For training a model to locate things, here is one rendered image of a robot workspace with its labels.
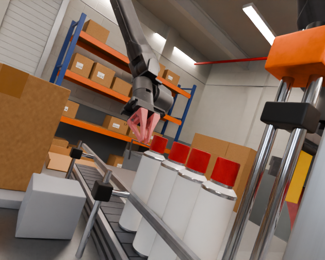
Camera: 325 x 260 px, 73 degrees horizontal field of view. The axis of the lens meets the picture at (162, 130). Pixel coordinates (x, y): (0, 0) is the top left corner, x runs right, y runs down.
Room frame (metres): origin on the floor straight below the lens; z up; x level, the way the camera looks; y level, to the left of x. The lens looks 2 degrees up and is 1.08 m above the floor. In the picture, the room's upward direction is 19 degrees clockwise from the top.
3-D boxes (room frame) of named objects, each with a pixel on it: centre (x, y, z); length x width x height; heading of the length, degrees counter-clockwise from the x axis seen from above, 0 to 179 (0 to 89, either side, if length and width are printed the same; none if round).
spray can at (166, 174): (0.40, -0.04, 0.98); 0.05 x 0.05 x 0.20
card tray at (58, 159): (1.03, 0.33, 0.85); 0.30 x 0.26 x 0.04; 31
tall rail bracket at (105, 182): (0.42, 0.05, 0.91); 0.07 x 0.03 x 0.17; 121
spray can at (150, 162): (0.48, 0.00, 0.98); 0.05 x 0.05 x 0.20
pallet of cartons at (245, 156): (3.99, -1.27, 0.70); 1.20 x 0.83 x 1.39; 44
